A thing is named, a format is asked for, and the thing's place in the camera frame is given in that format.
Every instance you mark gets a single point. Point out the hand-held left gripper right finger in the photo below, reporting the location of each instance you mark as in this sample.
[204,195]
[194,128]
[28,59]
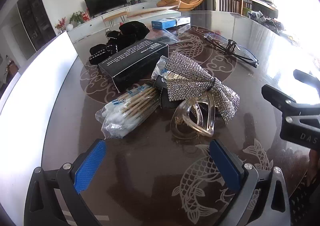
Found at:
[226,166]

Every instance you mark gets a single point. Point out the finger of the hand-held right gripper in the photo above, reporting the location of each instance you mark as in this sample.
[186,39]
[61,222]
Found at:
[275,96]
[305,76]

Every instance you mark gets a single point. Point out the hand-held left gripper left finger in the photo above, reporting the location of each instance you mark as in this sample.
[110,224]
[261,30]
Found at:
[90,166]

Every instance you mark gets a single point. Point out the clear hair claw clip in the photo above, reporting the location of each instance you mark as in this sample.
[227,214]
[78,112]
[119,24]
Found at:
[183,118]

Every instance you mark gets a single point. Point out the cotton swab packet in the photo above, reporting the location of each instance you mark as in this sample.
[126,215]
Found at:
[125,111]

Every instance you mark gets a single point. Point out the black frame eyeglasses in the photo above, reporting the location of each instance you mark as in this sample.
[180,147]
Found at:
[231,44]

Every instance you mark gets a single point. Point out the rhinestone bow hair clip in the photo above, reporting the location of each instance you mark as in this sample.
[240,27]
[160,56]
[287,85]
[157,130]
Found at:
[190,76]

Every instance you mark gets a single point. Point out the black hair clip card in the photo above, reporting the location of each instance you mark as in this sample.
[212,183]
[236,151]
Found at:
[166,99]

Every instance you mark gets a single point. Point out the white board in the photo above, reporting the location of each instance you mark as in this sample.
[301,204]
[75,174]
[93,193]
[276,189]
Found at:
[37,78]

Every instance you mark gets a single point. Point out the black rectangular box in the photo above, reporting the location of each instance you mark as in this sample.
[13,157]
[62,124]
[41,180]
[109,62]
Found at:
[130,66]

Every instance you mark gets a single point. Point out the clear plastic packet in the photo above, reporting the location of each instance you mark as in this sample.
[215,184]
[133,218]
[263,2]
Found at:
[160,68]

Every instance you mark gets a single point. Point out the pile of assorted small items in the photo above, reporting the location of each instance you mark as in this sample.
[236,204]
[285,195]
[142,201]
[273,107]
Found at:
[270,21]

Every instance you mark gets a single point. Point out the patterned rug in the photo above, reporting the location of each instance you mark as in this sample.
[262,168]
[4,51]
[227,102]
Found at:
[303,196]

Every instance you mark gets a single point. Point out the wooden sideboard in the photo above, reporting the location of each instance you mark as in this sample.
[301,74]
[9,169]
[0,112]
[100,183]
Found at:
[260,3]

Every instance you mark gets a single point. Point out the wooden slatted chair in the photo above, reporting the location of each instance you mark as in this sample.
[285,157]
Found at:
[227,1]

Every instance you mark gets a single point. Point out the clear plastic bag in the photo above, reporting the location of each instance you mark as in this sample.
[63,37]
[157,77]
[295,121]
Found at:
[171,37]

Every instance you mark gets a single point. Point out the wooden side cabinet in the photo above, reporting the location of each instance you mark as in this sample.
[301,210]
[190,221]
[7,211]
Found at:
[8,71]

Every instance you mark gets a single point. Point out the blue rectangular box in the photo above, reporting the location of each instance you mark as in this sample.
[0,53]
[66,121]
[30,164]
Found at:
[170,22]

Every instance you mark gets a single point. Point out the white television cabinet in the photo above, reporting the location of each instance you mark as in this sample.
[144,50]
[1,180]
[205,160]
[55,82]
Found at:
[85,27]

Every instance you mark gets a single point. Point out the red flowers in vase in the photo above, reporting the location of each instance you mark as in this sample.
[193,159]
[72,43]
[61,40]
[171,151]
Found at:
[61,24]

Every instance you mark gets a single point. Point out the long white cardboard box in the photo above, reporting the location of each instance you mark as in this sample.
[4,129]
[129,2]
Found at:
[152,12]

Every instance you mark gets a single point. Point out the leafy potted plant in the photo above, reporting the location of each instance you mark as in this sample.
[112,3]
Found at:
[76,17]

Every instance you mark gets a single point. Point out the red gift box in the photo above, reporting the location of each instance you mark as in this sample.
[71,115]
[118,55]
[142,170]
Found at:
[86,15]

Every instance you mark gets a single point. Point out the dark glass display cabinet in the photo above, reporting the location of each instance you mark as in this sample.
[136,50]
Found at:
[32,16]

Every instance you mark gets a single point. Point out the black flat television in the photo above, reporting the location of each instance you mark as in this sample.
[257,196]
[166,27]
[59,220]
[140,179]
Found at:
[106,1]

